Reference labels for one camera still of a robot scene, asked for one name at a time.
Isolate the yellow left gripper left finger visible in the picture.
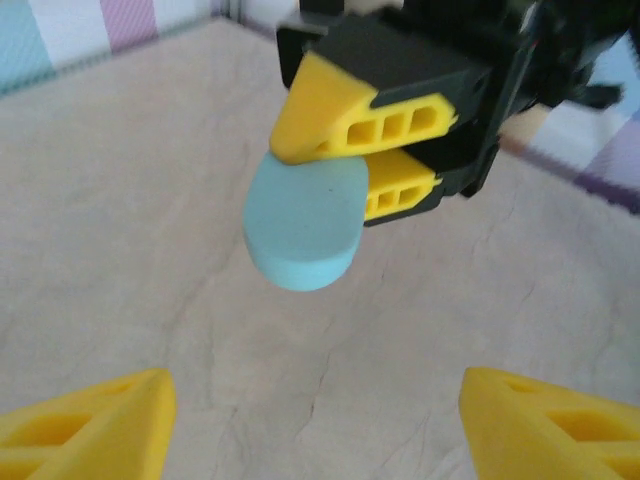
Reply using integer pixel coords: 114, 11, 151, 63
0, 368, 178, 480

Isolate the aluminium left corner post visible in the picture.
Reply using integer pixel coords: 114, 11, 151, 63
214, 0, 249, 24

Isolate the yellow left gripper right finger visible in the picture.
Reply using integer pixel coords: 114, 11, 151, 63
459, 366, 640, 480

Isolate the light blue earbud charging case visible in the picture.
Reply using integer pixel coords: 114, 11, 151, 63
241, 149, 372, 294

